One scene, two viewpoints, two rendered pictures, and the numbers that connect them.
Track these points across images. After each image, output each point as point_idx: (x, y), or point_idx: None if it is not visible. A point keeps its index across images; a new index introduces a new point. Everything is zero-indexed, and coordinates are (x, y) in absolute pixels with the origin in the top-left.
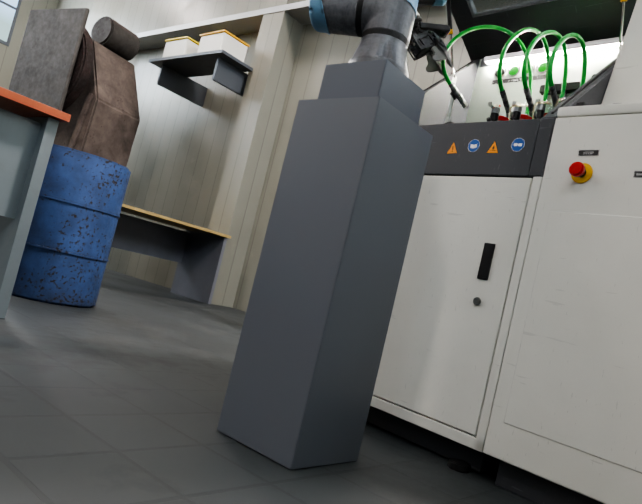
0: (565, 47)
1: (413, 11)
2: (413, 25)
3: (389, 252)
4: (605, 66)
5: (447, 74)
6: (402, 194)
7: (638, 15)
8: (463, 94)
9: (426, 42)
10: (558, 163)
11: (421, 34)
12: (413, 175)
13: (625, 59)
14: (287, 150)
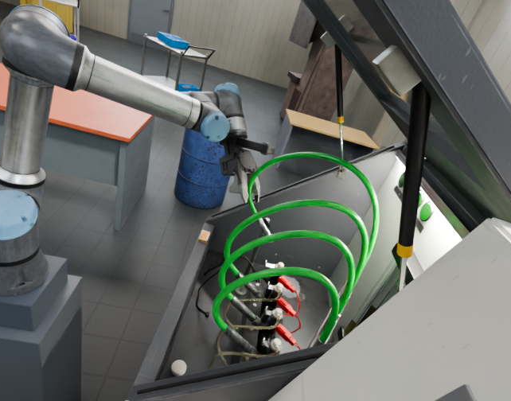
0: (342, 251)
1: None
2: (231, 140)
3: (20, 400)
4: (325, 344)
5: (251, 204)
6: (15, 375)
7: (390, 313)
8: (362, 188)
9: (231, 166)
10: None
11: (227, 157)
12: (23, 366)
13: (314, 378)
14: None
